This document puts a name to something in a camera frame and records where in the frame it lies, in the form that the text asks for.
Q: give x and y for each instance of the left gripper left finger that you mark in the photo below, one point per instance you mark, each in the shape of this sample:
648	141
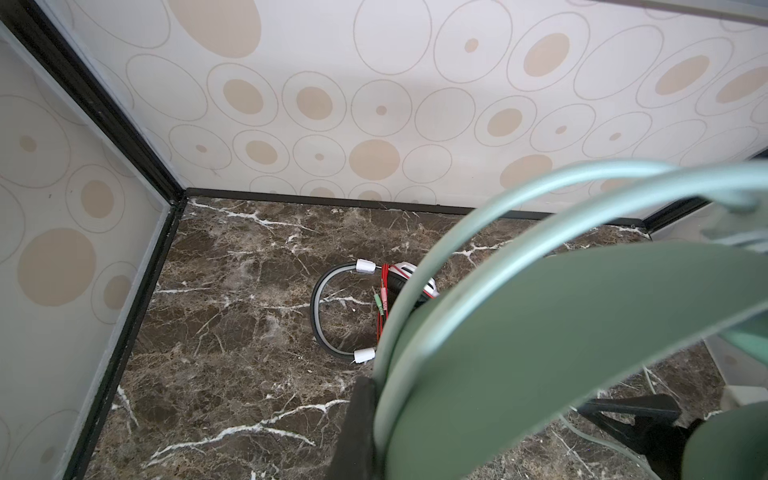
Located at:
354	455

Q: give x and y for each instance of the black white headphones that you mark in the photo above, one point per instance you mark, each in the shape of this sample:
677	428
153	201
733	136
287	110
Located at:
350	305

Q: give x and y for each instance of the mint green headphones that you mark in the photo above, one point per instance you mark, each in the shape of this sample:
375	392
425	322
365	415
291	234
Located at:
531	331

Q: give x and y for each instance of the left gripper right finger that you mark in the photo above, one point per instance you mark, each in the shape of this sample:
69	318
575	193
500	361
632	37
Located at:
646	425

